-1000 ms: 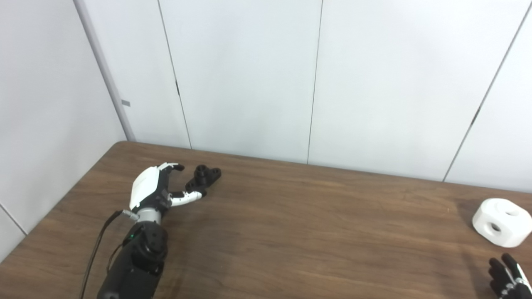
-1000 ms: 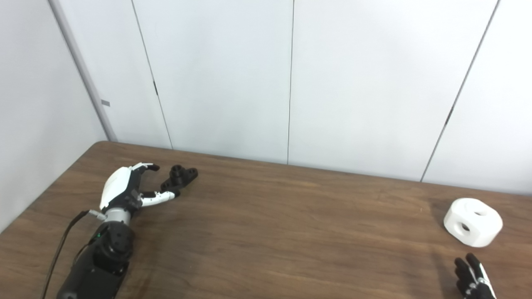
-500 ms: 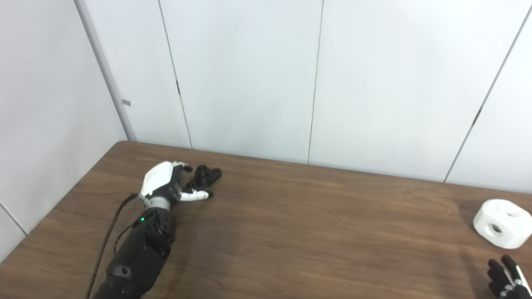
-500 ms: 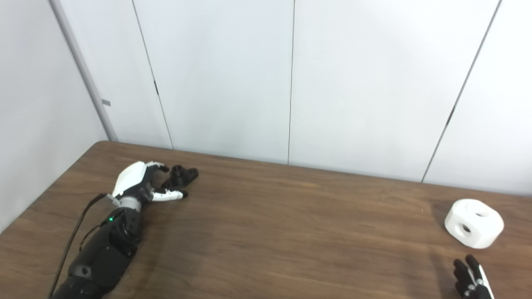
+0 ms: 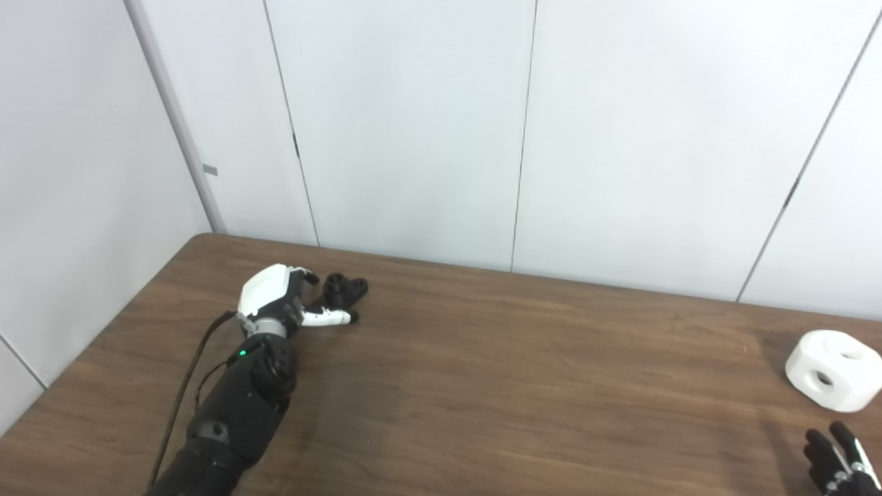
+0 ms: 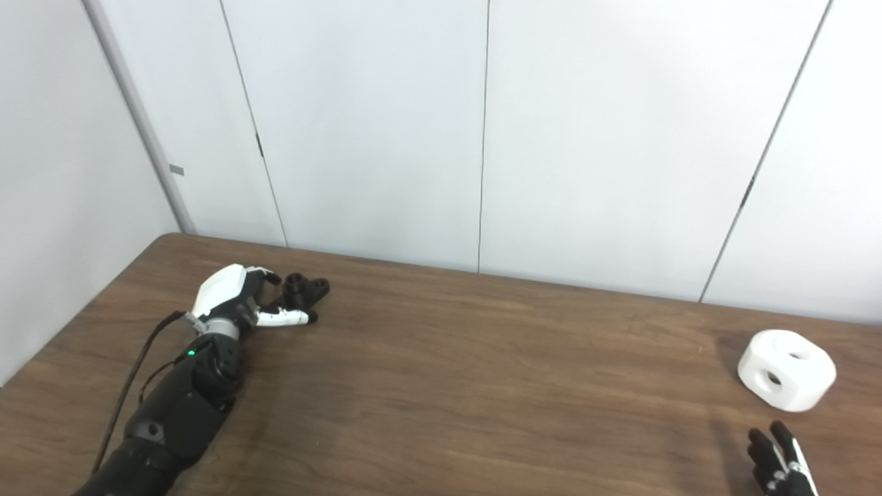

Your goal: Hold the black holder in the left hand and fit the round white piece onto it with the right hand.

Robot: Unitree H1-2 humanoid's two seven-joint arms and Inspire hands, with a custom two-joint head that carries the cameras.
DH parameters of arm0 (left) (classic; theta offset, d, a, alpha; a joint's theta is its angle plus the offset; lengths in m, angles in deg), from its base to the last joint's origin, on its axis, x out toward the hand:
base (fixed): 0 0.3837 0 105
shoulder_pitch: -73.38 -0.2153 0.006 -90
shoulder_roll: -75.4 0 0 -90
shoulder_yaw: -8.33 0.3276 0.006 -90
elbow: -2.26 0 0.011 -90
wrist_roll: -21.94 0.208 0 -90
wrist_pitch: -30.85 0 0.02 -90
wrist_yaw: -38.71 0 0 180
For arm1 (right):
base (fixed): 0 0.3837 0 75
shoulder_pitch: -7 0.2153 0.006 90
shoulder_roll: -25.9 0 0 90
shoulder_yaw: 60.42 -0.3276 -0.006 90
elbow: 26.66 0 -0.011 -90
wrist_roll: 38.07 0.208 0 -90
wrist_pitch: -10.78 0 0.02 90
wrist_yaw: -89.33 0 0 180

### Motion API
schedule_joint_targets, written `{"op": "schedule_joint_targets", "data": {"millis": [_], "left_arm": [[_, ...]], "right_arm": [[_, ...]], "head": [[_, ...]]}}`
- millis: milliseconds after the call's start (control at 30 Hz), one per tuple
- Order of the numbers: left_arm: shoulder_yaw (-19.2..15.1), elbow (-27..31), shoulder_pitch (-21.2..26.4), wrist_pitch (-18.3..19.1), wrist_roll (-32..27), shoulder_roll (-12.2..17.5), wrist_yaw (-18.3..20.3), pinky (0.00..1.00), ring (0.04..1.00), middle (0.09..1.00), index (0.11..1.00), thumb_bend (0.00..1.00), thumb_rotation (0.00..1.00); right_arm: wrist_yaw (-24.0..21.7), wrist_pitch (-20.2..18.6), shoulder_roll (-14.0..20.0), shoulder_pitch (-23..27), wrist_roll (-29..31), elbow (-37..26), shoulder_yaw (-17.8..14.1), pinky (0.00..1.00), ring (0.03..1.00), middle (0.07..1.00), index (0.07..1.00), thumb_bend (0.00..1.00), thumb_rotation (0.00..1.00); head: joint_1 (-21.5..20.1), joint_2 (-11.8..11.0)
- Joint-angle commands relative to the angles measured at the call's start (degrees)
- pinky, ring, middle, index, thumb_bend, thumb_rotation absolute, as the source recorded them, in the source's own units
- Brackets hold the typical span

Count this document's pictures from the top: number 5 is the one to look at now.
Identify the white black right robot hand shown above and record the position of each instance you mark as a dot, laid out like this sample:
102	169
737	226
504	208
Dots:
844	468

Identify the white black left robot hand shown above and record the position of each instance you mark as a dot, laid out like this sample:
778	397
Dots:
265	289

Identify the black flanged holder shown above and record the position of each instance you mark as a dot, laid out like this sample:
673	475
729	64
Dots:
344	289

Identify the round white plastic piece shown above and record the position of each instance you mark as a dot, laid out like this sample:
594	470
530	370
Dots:
847	386

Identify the grey wall corner trim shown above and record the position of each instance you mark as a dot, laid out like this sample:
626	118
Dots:
176	117

